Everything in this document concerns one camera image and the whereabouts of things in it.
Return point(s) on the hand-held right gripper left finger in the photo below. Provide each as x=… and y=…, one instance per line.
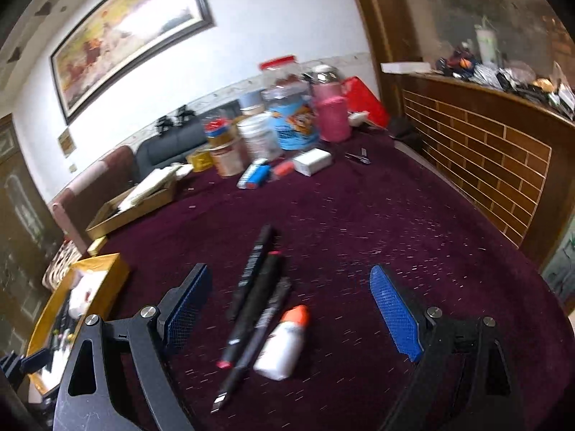
x=186, y=314

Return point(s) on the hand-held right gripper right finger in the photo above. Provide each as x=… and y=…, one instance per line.
x=397, y=314

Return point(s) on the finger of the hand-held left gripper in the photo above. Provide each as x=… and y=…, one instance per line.
x=33, y=362

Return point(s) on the black marker red end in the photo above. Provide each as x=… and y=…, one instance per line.
x=251, y=314

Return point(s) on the slim black gel pen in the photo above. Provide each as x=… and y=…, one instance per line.
x=260, y=336

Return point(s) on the black marker with white print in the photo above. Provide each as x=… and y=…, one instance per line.
x=251, y=269

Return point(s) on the yellow box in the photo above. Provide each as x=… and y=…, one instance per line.
x=114, y=274

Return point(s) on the white glue bottle orange cap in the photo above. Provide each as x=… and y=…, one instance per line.
x=278, y=350

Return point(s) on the patterned cushion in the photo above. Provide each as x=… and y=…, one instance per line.
x=63, y=265

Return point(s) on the purple velvet tablecloth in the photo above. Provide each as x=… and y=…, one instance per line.
x=359, y=215

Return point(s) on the cardboard box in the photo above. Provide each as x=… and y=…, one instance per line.
x=117, y=222

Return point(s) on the wooden cabinet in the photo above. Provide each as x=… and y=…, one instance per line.
x=22, y=215

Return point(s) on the blue and white lighter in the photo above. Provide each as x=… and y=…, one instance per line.
x=254, y=176

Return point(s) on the pink brown armchair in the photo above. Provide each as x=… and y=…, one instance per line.
x=103, y=175

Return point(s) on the metal nail clipper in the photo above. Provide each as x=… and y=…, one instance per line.
x=357, y=157

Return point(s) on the clear jar with reddish contents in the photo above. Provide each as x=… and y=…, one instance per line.
x=229, y=157

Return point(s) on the orange small case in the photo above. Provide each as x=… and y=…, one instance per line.
x=283, y=169

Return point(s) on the white charger box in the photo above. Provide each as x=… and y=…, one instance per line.
x=312, y=161

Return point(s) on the wooden brick pattern counter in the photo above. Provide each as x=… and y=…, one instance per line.
x=471, y=152

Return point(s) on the yellow blue jar red lid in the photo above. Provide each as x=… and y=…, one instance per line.
x=220, y=130

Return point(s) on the white labelled jar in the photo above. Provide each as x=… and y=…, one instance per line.
x=258, y=139

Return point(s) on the black clamp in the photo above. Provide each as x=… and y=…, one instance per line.
x=184, y=113
x=164, y=125

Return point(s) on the pink bottle with knit sleeve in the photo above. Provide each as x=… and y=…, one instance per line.
x=330, y=116

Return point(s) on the blue cartoon print jar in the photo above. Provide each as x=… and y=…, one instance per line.
x=292, y=125

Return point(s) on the red bag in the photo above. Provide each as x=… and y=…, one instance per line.
x=364, y=96

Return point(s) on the jar with blue lid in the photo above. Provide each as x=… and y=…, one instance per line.
x=251, y=98

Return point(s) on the flat white box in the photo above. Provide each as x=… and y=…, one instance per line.
x=406, y=67

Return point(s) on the pile of clutter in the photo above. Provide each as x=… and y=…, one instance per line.
x=516, y=81

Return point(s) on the clear jar with red lid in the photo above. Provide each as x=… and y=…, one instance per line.
x=278, y=63

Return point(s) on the white bottle with plant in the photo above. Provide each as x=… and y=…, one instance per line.
x=486, y=45

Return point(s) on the framed painting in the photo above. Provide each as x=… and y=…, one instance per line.
x=125, y=36

